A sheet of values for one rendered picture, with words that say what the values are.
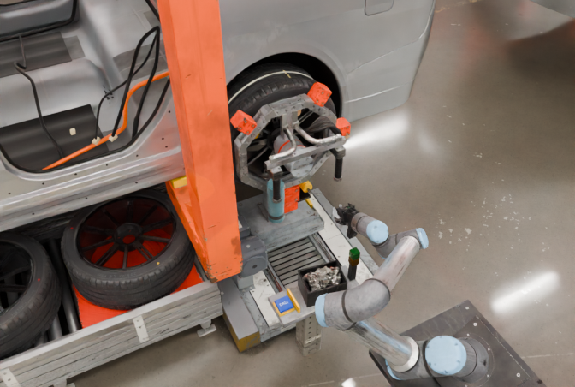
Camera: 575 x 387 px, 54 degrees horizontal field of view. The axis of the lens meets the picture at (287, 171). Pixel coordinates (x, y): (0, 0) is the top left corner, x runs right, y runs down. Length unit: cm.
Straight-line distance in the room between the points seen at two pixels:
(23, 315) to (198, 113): 135
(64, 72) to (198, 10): 175
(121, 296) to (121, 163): 65
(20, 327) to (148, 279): 60
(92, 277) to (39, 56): 164
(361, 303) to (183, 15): 112
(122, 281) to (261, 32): 133
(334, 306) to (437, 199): 199
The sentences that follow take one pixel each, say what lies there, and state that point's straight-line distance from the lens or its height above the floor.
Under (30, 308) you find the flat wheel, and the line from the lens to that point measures 293.
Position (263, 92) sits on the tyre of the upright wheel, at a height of 116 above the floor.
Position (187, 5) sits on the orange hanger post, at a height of 191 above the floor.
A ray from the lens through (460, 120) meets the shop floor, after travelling 466.
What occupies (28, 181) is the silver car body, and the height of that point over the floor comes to 98.
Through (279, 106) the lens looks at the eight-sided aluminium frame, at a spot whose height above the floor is 110.
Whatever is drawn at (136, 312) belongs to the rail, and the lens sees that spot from 289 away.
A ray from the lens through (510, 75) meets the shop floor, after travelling 532.
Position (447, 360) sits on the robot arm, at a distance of 249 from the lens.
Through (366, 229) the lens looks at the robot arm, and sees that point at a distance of 250.
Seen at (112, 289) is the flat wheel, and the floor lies 46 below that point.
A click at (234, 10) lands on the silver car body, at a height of 158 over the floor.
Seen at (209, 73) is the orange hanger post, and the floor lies 166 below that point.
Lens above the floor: 273
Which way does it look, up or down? 43 degrees down
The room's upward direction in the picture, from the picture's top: straight up
